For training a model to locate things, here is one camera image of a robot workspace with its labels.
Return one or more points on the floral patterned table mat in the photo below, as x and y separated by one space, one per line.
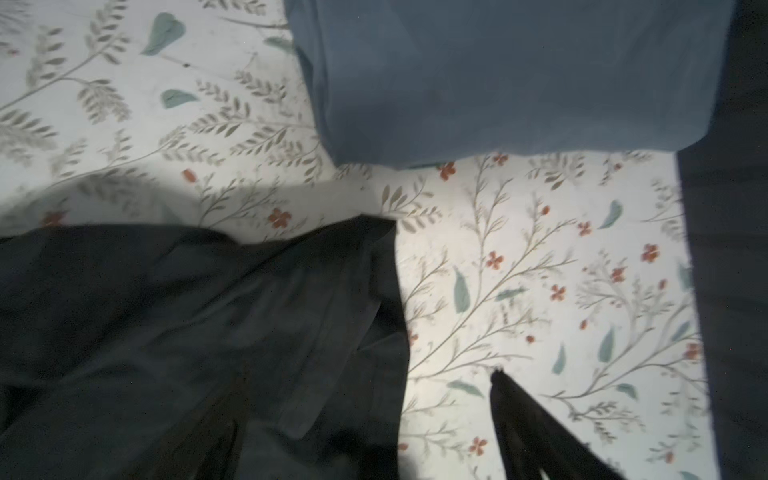
569 271

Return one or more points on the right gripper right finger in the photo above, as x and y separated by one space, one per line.
533 444

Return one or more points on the folded blue-grey t shirt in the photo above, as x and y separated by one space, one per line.
418 83

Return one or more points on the black t shirt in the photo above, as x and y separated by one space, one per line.
111 334

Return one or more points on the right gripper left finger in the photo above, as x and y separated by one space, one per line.
205 444

